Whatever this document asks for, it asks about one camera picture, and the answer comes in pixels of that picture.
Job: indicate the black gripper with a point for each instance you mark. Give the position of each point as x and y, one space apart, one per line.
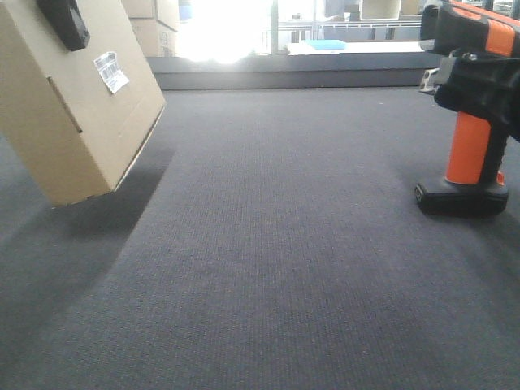
481 84

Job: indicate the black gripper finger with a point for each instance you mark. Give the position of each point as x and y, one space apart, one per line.
65 19

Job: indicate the white barcode label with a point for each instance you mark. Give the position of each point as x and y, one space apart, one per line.
108 68

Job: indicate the orange black barcode scanner gun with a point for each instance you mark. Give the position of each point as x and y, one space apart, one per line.
473 184

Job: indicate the brown cardboard package box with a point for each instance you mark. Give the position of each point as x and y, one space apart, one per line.
76 138

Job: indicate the blue flat tray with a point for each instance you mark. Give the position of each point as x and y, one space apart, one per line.
325 45

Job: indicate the dark raised table border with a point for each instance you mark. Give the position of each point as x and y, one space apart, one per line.
303 71

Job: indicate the upper stacked cardboard box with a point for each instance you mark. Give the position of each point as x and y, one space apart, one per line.
164 11

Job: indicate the white background table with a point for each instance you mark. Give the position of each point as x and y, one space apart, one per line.
367 47

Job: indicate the large stacked cardboard box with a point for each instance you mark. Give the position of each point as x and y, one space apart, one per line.
155 39

